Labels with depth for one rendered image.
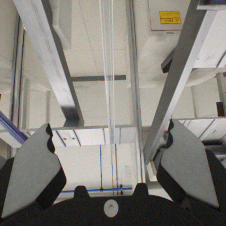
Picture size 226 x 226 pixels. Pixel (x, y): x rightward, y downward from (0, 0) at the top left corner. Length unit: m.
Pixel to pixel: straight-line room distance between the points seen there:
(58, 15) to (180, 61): 0.27
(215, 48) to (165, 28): 0.31
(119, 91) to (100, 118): 0.67
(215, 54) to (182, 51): 0.07
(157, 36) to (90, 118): 1.77
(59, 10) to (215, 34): 0.30
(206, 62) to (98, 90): 1.95
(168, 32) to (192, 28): 0.30
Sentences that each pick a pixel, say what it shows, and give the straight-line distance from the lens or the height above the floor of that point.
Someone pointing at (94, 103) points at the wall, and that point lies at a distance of 2.11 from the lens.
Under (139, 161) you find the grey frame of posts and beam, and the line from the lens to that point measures 0.64.
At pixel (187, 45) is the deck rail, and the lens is 0.31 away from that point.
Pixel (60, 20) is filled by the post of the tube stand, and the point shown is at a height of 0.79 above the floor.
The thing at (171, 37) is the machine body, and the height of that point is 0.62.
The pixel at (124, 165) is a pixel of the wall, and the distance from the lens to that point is 2.19.
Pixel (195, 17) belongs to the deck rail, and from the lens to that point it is 0.31.
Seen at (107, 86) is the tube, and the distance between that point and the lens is 0.17.
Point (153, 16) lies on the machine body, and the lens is 0.63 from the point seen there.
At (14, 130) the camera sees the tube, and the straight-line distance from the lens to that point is 0.32.
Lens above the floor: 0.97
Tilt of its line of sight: 6 degrees down
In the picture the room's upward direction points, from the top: 178 degrees clockwise
